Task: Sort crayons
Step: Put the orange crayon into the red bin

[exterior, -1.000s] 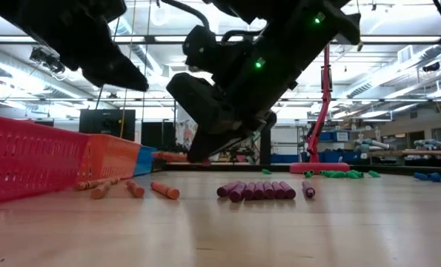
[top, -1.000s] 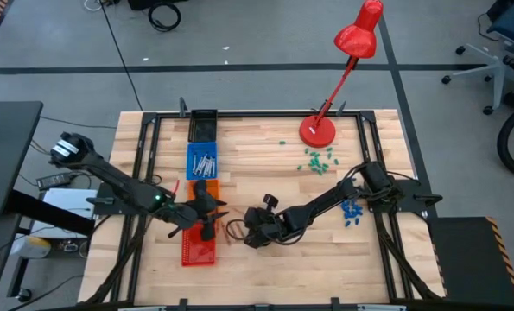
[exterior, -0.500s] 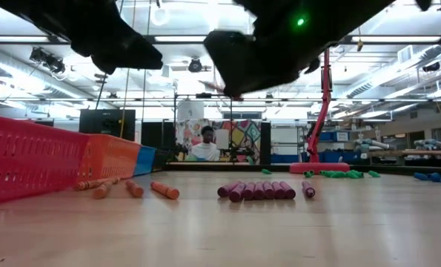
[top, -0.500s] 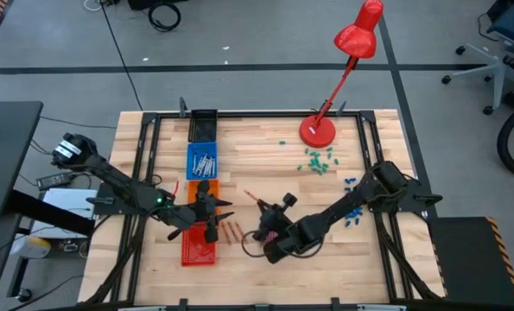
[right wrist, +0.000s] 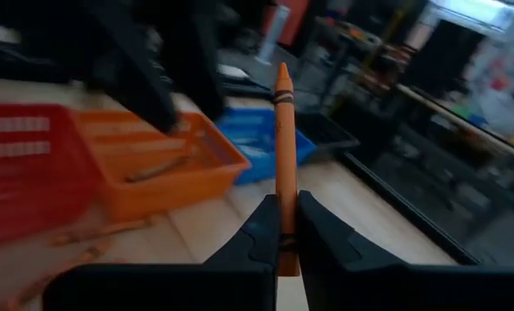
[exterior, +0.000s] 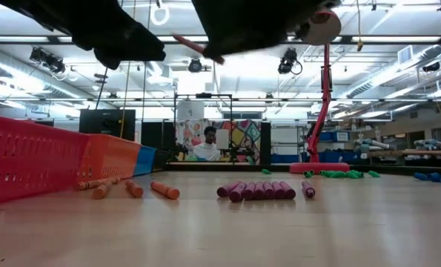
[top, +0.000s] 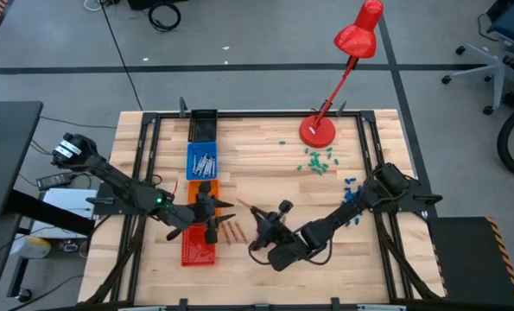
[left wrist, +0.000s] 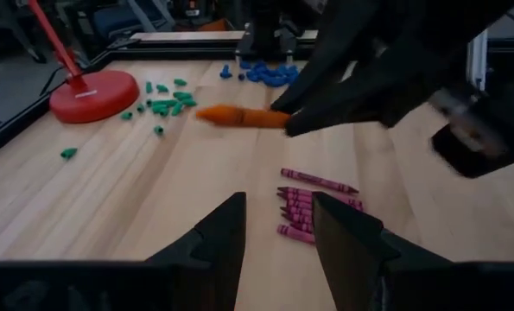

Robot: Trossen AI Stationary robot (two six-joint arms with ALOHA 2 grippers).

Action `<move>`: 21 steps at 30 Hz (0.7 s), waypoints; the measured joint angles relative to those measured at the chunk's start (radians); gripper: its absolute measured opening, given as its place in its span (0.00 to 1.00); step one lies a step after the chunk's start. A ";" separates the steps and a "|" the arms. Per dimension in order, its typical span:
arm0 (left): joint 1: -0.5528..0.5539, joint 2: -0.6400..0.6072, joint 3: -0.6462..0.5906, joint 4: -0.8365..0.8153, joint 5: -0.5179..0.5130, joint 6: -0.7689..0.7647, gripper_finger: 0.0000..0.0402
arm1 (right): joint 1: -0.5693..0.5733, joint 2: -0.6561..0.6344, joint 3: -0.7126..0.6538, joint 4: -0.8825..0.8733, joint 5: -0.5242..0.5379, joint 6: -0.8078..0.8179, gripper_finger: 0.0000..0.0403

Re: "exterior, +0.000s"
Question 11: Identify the black screen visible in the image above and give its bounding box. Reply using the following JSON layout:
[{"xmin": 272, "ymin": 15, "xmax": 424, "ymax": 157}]
[{"xmin": 79, "ymin": 108, "xmax": 136, "ymax": 142}]

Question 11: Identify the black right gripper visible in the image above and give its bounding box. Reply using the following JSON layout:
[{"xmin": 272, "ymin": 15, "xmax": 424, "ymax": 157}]
[{"xmin": 190, "ymin": 0, "xmax": 332, "ymax": 60}]

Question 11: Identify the red desk lamp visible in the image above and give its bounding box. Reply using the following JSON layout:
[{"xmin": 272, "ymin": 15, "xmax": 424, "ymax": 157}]
[{"xmin": 289, "ymin": 7, "xmax": 351, "ymax": 175}]

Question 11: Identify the blue storage bin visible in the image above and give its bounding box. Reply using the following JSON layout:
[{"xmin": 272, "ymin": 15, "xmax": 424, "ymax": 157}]
[{"xmin": 319, "ymin": 131, "xmax": 351, "ymax": 142}]

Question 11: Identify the brown crayon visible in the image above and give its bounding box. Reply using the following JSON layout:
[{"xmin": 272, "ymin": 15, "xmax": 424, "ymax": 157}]
[{"xmin": 172, "ymin": 33, "xmax": 225, "ymax": 65}]

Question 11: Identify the white ring light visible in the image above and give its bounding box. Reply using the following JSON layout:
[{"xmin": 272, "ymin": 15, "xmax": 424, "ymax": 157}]
[{"xmin": 149, "ymin": 2, "xmax": 171, "ymax": 27}]

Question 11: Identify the black aluminium table frame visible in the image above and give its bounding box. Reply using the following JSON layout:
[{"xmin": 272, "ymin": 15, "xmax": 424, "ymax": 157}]
[{"xmin": 160, "ymin": 162, "xmax": 441, "ymax": 176}]

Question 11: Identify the red plastic basket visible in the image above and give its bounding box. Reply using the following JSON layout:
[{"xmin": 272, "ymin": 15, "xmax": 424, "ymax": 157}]
[{"xmin": 0, "ymin": 113, "xmax": 91, "ymax": 208}]

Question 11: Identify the person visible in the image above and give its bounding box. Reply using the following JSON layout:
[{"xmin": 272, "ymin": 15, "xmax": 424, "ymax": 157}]
[{"xmin": 192, "ymin": 125, "xmax": 223, "ymax": 162}]

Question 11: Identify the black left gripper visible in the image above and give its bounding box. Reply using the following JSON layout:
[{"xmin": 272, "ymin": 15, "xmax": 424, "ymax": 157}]
[{"xmin": 0, "ymin": 0, "xmax": 167, "ymax": 71}]

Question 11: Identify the black ceiling spotlight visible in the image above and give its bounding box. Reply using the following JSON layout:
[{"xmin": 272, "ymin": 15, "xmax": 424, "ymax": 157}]
[
  {"xmin": 29, "ymin": 47, "xmax": 67, "ymax": 75},
  {"xmin": 188, "ymin": 58, "xmax": 204, "ymax": 73},
  {"xmin": 278, "ymin": 47, "xmax": 303, "ymax": 76}
]

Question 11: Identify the black speaker column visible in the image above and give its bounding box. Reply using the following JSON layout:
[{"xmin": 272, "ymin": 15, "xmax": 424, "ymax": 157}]
[{"xmin": 259, "ymin": 121, "xmax": 272, "ymax": 165}]

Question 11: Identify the white monitor back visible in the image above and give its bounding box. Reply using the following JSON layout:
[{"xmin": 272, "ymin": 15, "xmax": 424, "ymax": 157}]
[{"xmin": 215, "ymin": 128, "xmax": 231, "ymax": 151}]

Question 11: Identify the long wooden table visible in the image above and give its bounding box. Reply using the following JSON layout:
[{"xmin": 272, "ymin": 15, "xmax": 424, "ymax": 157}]
[{"xmin": 368, "ymin": 149, "xmax": 441, "ymax": 167}]

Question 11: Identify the black panel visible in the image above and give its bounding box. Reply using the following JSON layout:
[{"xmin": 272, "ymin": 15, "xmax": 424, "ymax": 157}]
[{"xmin": 141, "ymin": 121, "xmax": 176, "ymax": 150}]

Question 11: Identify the orange plastic basket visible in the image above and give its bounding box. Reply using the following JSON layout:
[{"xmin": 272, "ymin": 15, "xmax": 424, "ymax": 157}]
[{"xmin": 77, "ymin": 133, "xmax": 142, "ymax": 183}]

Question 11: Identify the blue plastic basket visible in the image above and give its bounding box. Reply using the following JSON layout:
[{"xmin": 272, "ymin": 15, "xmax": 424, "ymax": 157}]
[{"xmin": 133, "ymin": 145, "xmax": 157, "ymax": 177}]

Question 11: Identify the colourful mural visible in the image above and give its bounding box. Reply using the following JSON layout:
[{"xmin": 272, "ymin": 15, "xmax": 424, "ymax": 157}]
[{"xmin": 175, "ymin": 119, "xmax": 262, "ymax": 165}]

